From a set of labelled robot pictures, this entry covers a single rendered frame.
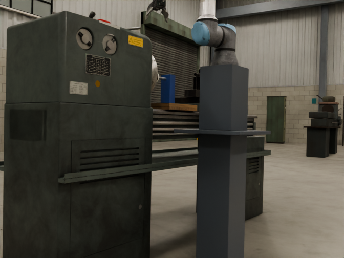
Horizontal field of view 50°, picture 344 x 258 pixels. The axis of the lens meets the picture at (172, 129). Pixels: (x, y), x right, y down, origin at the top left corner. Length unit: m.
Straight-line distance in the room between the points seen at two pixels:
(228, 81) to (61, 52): 0.86
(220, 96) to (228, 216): 0.64
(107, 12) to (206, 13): 10.34
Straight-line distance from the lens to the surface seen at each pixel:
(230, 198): 2.01
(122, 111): 1.87
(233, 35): 2.11
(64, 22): 1.70
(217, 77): 2.01
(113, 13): 12.54
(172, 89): 2.52
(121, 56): 1.88
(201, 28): 1.99
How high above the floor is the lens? 0.79
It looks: 1 degrees down
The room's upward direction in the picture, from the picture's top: 1 degrees clockwise
